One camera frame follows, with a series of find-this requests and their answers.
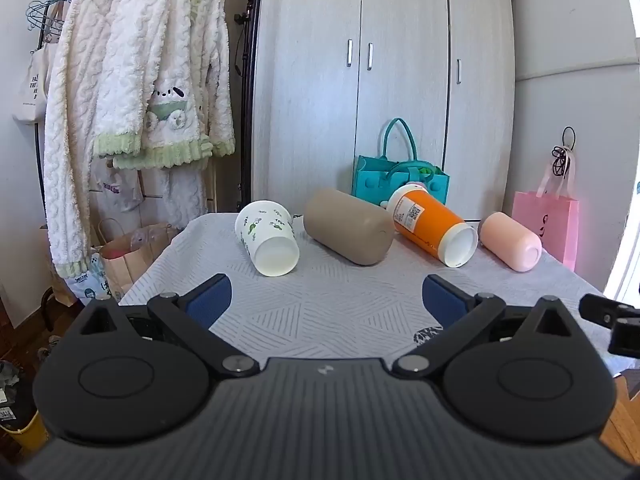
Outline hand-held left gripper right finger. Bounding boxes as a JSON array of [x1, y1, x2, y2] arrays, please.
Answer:
[[391, 274, 582, 380]]

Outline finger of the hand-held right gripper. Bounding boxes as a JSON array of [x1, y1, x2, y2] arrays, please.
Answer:
[[579, 292, 640, 359]]

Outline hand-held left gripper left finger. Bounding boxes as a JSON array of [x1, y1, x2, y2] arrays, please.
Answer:
[[66, 274, 261, 379]]

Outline orange cup with white rim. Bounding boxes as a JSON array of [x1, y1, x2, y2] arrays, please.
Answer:
[[387, 183, 479, 268]]

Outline white cup with green print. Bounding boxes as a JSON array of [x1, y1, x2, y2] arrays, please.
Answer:
[[235, 200, 301, 278]]

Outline pink cup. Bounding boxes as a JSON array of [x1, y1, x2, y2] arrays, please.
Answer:
[[478, 211, 543, 273]]

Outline tan cup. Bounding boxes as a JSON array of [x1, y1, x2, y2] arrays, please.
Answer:
[[303, 188, 396, 267]]

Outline brown paper bag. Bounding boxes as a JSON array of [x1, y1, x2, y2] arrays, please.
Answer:
[[97, 217, 182, 302]]

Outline wooden furniture edge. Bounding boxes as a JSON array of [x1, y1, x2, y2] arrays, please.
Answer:
[[597, 369, 640, 467]]

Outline pink paper bag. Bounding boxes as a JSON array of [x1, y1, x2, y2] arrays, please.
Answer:
[[511, 146, 581, 272]]

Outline grey patterned tablecloth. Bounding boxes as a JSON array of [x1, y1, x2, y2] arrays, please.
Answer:
[[119, 212, 622, 367]]

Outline white blue printed bag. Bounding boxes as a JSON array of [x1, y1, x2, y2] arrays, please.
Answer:
[[69, 254, 122, 307]]

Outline teal tote bag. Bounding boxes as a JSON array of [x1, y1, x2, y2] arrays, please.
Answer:
[[351, 118, 450, 207]]

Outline white garment with purple print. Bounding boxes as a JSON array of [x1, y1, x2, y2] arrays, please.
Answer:
[[89, 157, 147, 214]]

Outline black floor stand pole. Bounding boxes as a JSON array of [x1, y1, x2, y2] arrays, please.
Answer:
[[233, 0, 267, 212]]

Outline black clothes rack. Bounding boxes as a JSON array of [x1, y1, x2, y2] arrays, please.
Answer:
[[25, 0, 146, 311]]

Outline grey three-door wardrobe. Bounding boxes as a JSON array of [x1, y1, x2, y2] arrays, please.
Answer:
[[249, 0, 517, 222]]

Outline yellow bin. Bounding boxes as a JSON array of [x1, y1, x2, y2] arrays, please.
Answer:
[[0, 404, 52, 454]]

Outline white fleece robe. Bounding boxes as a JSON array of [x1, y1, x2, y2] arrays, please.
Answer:
[[42, 0, 131, 281]]

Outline white robe with green trim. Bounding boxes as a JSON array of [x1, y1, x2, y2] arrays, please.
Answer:
[[92, 0, 236, 171]]

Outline white canvas tote bag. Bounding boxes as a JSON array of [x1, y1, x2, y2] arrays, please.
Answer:
[[12, 49, 52, 124]]

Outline black hair tie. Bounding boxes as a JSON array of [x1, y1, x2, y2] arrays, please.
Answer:
[[551, 126, 577, 179]]

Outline blue wire hangers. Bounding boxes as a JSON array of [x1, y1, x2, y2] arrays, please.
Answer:
[[26, 0, 67, 42]]

